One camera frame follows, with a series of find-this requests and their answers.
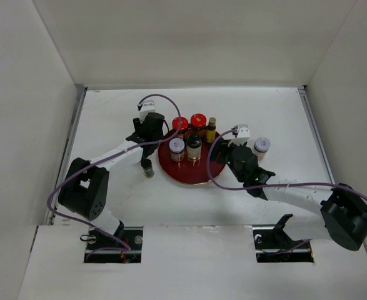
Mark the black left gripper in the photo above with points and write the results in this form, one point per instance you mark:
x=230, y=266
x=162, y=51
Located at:
x=139, y=125

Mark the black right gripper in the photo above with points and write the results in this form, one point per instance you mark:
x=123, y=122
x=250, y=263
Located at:
x=220, y=145

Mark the yellow bottle gold cap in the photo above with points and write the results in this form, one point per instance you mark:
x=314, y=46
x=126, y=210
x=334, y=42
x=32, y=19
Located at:
x=211, y=130

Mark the black cap white bottle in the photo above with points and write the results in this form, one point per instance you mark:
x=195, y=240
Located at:
x=193, y=147

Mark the red lid jar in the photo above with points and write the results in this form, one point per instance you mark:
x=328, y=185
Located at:
x=181, y=126
x=198, y=123

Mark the white lid jar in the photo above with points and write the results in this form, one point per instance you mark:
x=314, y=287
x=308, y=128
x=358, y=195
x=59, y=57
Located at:
x=261, y=146
x=177, y=149

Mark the black pepper shaker front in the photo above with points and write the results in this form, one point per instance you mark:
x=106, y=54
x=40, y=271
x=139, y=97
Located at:
x=147, y=167

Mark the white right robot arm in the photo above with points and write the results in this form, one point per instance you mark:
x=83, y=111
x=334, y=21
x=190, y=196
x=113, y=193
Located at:
x=339, y=213

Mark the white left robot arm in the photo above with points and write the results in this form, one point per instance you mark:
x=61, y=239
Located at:
x=86, y=194

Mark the round red tray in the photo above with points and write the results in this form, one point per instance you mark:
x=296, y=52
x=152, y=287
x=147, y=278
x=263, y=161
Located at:
x=186, y=171

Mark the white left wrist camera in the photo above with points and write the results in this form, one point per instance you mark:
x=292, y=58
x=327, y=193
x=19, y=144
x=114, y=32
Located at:
x=144, y=108

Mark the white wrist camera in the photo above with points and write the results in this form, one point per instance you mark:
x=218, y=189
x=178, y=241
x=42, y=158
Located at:
x=241, y=135
x=144, y=108

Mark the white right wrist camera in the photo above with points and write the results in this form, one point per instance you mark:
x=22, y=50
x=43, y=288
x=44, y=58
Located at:
x=241, y=135

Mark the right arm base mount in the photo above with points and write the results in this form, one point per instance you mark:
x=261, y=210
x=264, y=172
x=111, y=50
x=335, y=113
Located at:
x=273, y=245

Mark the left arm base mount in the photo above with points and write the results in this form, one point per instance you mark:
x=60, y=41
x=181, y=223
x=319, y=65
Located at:
x=100, y=249

